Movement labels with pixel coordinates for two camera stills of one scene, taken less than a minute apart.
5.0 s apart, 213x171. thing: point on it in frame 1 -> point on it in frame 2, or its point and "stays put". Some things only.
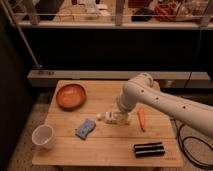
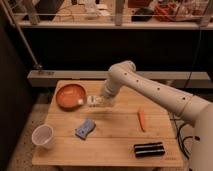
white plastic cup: (43, 134) stays put
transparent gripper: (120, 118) -> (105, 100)
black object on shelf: (144, 11) stays put
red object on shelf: (165, 12) stays put
